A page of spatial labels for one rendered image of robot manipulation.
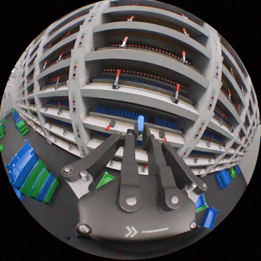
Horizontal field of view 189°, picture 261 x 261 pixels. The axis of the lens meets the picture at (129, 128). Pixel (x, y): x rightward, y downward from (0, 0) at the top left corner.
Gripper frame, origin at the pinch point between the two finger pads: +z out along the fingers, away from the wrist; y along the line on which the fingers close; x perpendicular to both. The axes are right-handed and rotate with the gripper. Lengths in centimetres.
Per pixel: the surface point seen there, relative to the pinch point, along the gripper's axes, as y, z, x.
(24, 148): -73, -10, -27
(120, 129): -7.6, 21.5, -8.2
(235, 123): 100, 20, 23
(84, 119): -29.7, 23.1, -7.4
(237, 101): 100, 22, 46
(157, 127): 11.5, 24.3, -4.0
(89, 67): -30.3, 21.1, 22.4
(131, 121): -2.8, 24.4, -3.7
